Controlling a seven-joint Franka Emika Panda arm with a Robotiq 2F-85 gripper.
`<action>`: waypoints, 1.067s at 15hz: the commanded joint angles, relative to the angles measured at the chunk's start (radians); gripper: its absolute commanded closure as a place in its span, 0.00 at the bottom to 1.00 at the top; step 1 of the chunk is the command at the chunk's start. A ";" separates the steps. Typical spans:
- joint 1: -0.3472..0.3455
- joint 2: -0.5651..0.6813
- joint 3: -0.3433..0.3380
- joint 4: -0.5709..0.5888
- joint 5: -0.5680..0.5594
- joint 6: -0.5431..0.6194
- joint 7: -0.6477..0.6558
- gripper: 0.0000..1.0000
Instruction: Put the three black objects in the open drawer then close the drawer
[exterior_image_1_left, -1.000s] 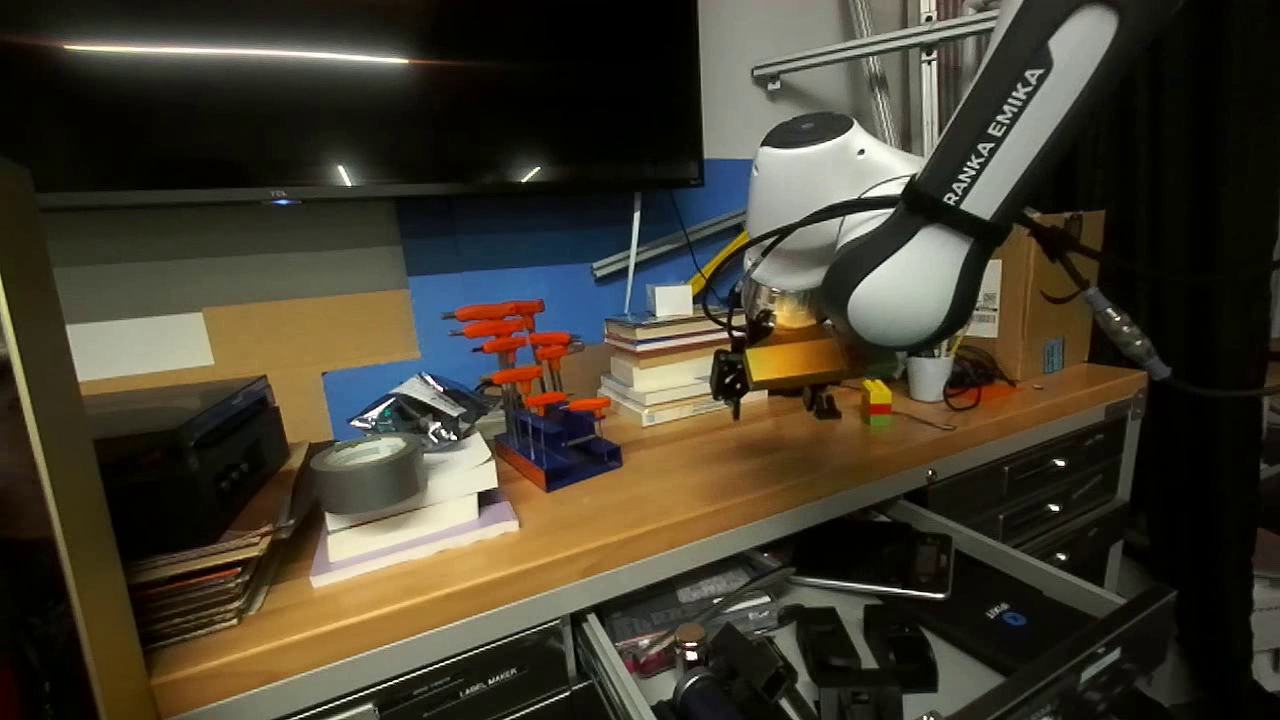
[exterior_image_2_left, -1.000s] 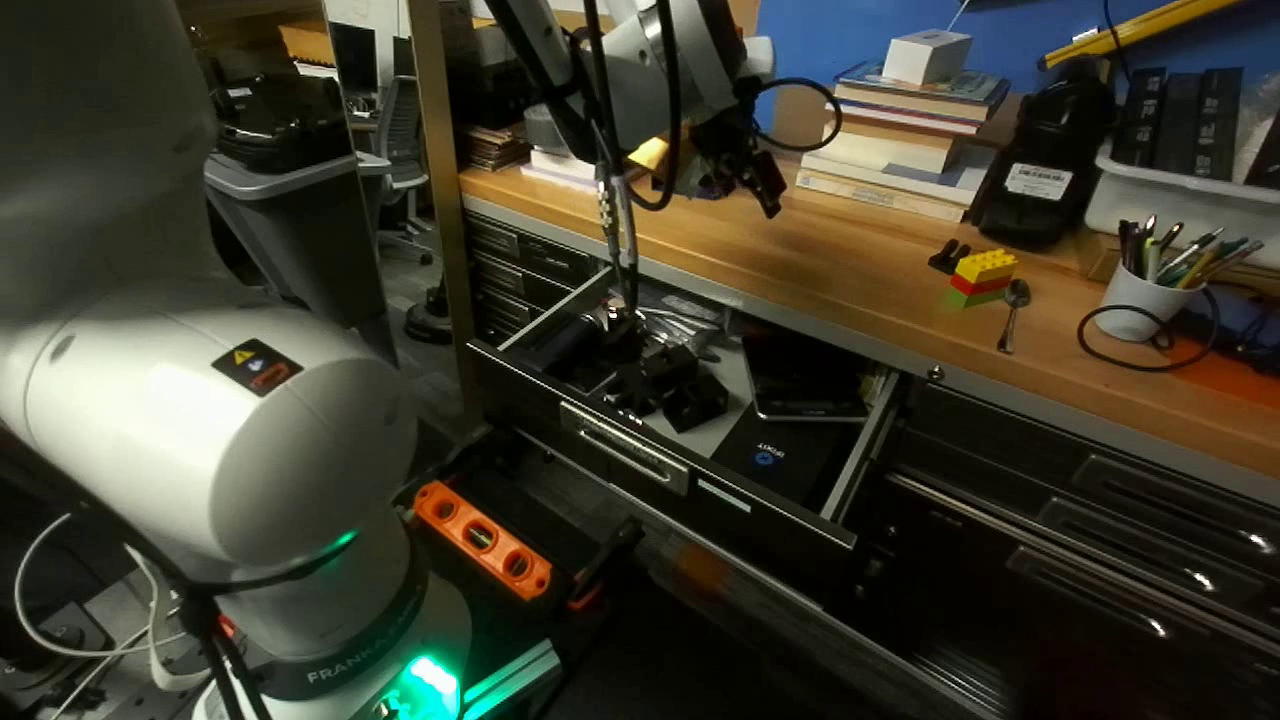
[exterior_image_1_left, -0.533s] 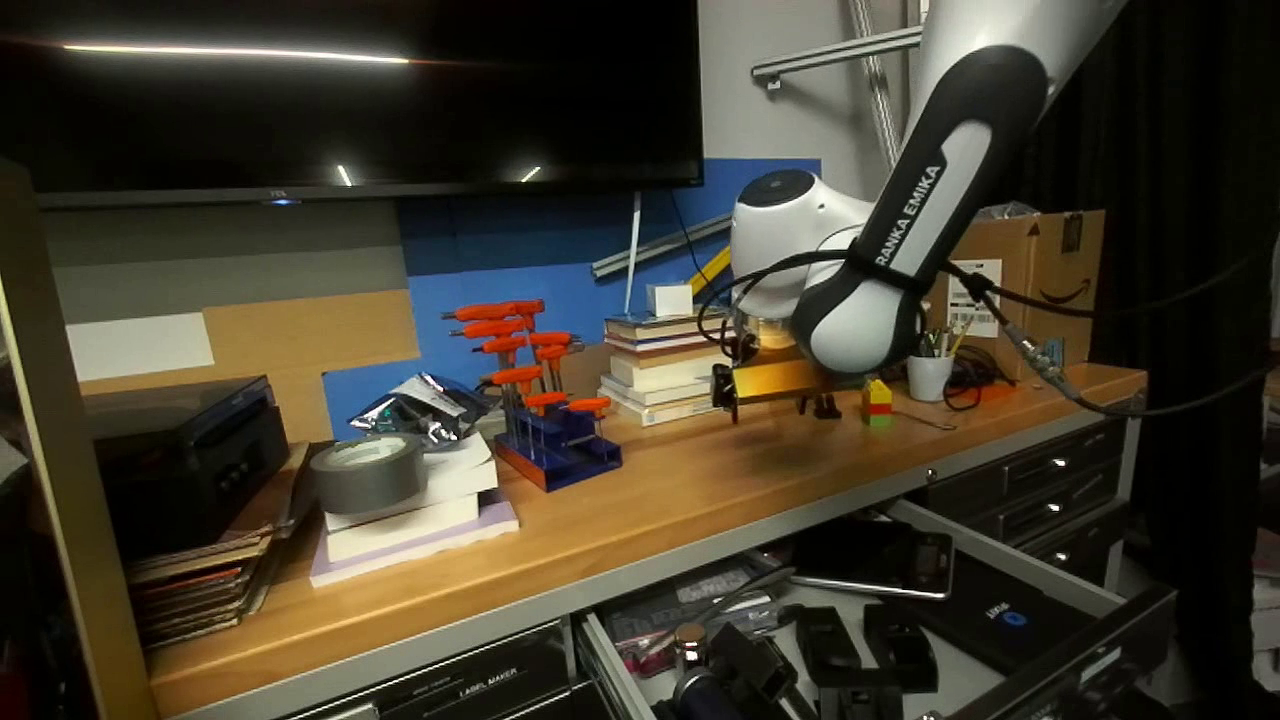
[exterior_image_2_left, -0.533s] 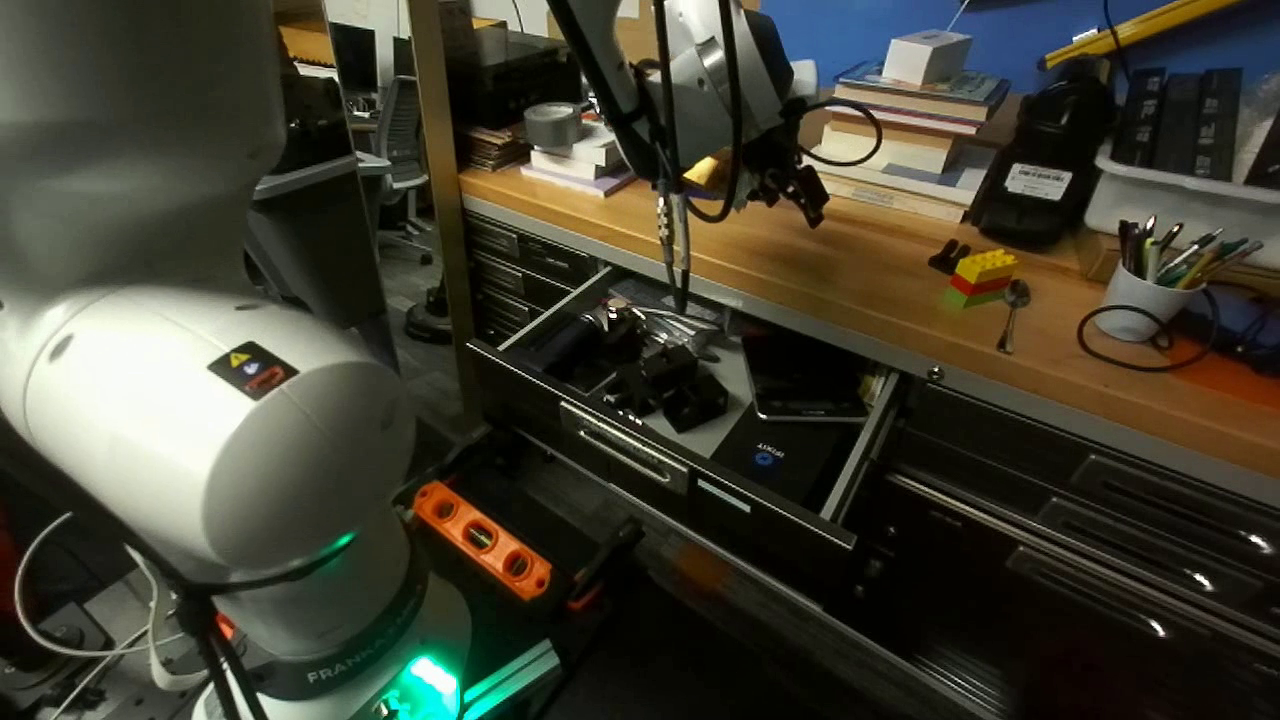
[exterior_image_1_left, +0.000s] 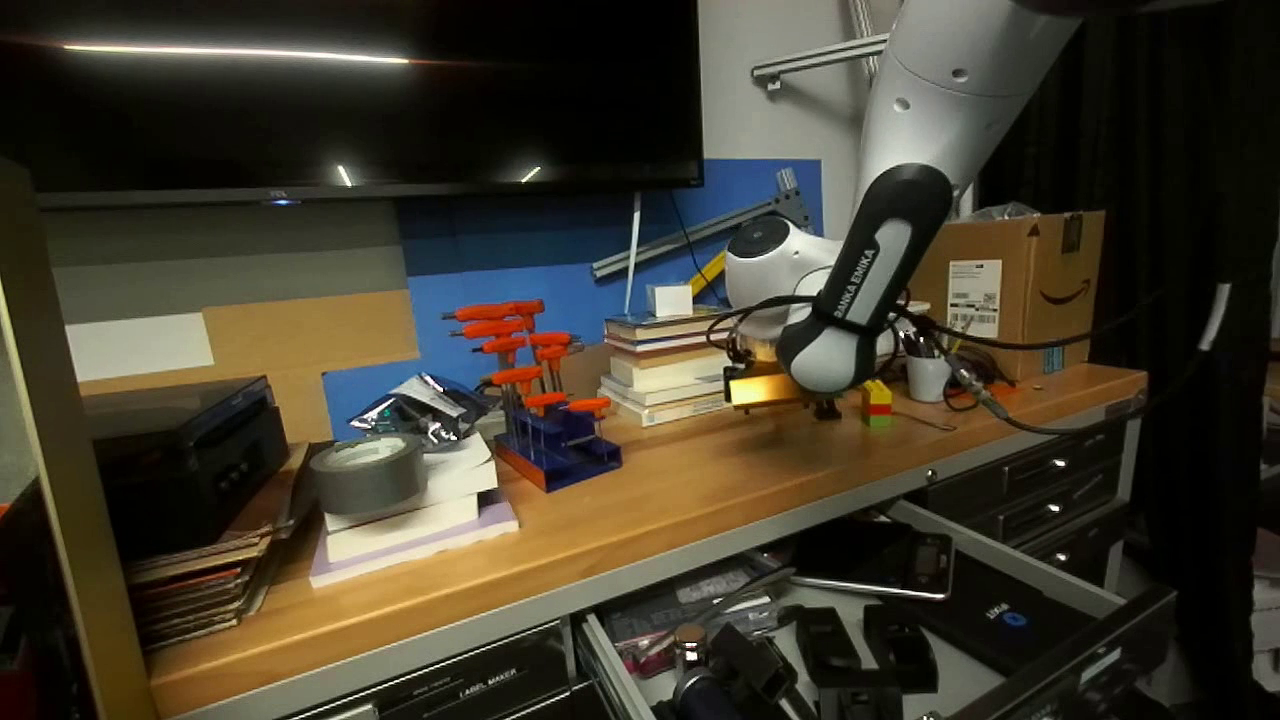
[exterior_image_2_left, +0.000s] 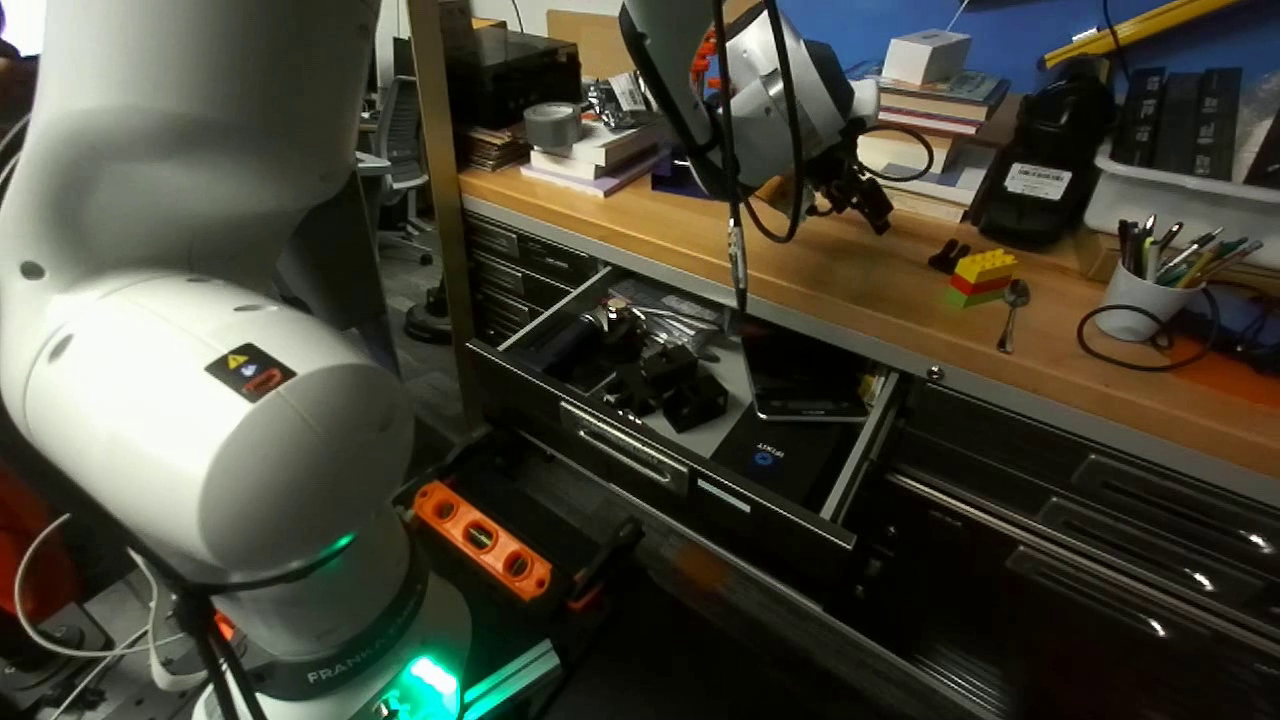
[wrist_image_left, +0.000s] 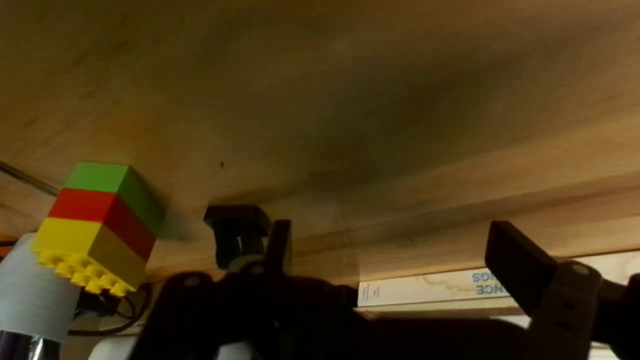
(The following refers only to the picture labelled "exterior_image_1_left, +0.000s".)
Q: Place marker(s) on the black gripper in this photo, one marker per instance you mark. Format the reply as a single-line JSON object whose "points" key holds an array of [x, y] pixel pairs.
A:
{"points": [[826, 405]]}

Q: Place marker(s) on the grey metal tool drawer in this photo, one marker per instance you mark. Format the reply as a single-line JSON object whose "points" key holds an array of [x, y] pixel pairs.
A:
{"points": [[1023, 560]]}

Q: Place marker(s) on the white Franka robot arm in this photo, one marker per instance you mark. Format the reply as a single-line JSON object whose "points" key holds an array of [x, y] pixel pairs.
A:
{"points": [[945, 94]]}

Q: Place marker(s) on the workbench drawer cabinet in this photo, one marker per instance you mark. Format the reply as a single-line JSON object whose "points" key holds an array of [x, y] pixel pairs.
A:
{"points": [[1052, 481]]}

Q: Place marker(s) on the colourful lego block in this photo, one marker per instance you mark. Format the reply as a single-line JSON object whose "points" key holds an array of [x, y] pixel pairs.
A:
{"points": [[878, 405]]}

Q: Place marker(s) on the white pen cup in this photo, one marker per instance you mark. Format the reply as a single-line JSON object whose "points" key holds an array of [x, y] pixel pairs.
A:
{"points": [[929, 383]]}

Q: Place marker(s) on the black flat case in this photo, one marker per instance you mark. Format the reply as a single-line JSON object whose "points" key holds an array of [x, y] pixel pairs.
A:
{"points": [[873, 559]]}

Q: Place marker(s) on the thick white-paged book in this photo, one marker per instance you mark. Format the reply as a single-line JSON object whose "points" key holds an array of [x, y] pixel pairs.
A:
{"points": [[665, 369]]}

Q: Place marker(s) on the stack of books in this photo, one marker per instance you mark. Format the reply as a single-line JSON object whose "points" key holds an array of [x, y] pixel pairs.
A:
{"points": [[660, 405]]}

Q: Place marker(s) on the yellow spirit level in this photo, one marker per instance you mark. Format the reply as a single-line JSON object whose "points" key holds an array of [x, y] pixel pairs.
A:
{"points": [[711, 273]]}

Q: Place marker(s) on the dark cover book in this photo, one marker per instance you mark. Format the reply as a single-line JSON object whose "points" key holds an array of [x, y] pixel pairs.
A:
{"points": [[665, 329]]}

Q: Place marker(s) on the small white box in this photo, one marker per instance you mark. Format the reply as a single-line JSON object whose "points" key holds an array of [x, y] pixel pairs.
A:
{"points": [[668, 301]]}

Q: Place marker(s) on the grey metal bar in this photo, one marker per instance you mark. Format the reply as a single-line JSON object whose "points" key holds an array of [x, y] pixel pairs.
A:
{"points": [[695, 243]]}

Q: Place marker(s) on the cardboard shipping box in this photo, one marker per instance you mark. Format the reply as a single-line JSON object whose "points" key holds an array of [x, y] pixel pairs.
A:
{"points": [[1025, 285]]}

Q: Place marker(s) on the assorted silver hand tools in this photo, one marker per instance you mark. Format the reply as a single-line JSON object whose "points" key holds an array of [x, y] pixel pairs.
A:
{"points": [[695, 605]]}

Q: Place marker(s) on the thin white rod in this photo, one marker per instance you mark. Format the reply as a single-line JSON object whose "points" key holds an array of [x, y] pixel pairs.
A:
{"points": [[635, 252]]}

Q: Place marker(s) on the blue hex key stand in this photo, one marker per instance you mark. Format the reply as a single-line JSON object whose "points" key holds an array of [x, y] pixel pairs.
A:
{"points": [[565, 462]]}

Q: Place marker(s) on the black box blue label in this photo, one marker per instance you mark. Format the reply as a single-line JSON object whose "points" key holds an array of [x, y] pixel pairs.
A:
{"points": [[1000, 616]]}

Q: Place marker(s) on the black power tool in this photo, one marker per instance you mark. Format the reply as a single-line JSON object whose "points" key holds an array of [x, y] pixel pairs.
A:
{"points": [[735, 682]]}

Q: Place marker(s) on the black white plastic package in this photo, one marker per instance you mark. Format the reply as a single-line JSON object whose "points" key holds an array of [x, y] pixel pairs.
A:
{"points": [[426, 405]]}

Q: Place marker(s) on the pink foam board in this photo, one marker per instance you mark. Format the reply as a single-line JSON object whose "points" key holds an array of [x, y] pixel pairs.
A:
{"points": [[426, 548]]}

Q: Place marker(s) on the brown cardboard panel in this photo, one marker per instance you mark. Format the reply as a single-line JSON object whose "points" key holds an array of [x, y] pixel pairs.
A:
{"points": [[321, 332]]}

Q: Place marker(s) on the black electronic box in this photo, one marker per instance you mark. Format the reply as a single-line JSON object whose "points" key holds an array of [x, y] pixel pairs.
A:
{"points": [[187, 453]]}

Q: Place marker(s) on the white paper sheet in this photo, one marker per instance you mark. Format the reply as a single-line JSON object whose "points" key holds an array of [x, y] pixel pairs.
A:
{"points": [[143, 346]]}

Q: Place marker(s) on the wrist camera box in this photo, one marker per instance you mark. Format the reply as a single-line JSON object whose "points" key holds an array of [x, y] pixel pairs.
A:
{"points": [[760, 391]]}

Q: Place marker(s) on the black plastic bracket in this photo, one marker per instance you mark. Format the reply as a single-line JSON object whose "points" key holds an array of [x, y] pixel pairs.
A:
{"points": [[902, 648]]}

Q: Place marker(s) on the blue wall board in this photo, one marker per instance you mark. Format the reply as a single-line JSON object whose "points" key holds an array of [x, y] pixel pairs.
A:
{"points": [[533, 252]]}

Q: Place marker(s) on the wall-mounted metal rail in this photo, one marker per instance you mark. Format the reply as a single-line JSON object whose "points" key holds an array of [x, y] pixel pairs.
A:
{"points": [[814, 62]]}

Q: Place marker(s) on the grey duct tape roll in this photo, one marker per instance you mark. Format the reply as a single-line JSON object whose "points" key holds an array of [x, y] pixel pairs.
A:
{"points": [[367, 479]]}

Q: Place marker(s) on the wooden shelf post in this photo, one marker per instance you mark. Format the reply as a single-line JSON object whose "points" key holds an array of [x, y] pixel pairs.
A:
{"points": [[82, 560]]}

